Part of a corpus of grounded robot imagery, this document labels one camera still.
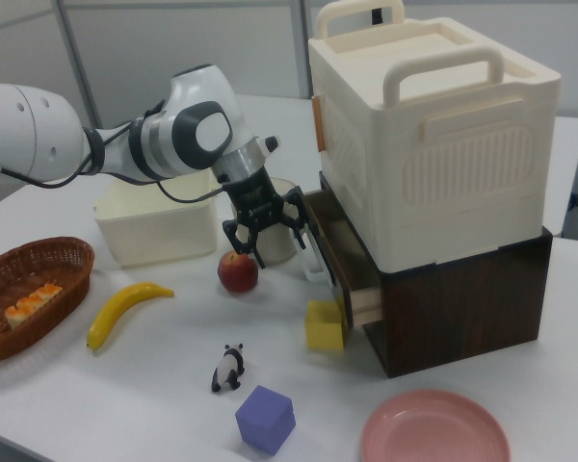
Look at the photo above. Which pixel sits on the yellow cube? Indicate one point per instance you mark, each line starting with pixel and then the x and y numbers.
pixel 323 332

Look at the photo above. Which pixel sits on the white open plastic bin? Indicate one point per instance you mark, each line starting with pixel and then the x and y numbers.
pixel 159 236

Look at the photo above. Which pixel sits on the dark wooden drawer cabinet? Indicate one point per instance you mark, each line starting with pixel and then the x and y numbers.
pixel 462 313

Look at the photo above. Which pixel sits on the orange glazed bread loaf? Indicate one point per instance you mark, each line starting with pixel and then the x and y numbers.
pixel 31 305

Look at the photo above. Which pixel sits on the small beige lidded trash can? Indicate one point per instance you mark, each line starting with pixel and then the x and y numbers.
pixel 279 248

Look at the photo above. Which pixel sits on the panda figurine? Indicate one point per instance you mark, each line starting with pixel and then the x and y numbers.
pixel 228 368

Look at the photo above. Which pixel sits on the brown wicker basket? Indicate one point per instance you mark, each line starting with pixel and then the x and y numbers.
pixel 67 269

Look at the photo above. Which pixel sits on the purple cube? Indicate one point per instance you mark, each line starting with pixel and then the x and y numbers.
pixel 265 418

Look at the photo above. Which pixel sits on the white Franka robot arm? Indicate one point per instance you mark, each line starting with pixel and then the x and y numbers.
pixel 29 130

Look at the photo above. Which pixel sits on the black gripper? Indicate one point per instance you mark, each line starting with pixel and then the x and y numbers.
pixel 257 204

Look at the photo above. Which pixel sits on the pink plate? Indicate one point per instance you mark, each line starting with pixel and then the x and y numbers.
pixel 433 433

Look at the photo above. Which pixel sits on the red apple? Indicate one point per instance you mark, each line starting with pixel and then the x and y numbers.
pixel 238 274

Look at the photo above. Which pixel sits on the yellow banana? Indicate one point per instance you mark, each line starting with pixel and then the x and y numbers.
pixel 125 303

